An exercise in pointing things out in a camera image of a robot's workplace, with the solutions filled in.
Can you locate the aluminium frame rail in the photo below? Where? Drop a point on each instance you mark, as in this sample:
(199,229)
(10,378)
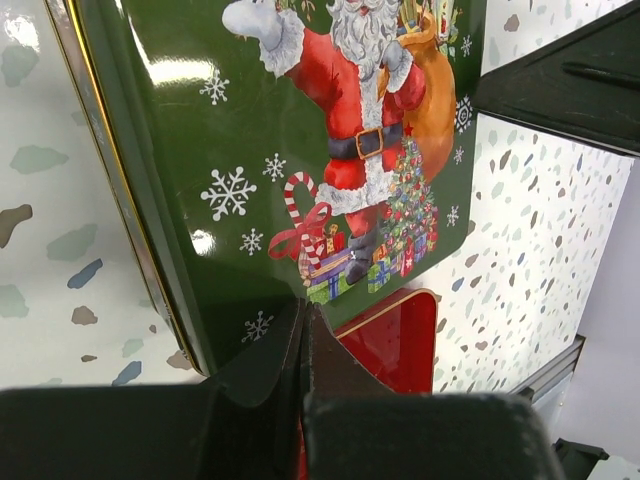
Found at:
(546,389)

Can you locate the green tin lid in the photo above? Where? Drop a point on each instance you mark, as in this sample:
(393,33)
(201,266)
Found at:
(316,150)

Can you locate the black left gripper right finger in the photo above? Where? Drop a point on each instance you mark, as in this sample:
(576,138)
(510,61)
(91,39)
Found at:
(480,436)

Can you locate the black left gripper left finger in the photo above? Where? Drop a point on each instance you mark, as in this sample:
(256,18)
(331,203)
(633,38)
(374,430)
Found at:
(241,423)

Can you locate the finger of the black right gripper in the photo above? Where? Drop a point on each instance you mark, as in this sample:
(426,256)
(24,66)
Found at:
(583,86)

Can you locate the red lacquer tray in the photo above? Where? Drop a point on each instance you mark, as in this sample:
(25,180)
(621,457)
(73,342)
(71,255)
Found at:
(395,345)

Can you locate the green cookie tin box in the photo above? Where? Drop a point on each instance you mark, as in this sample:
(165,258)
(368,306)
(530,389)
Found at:
(108,114)

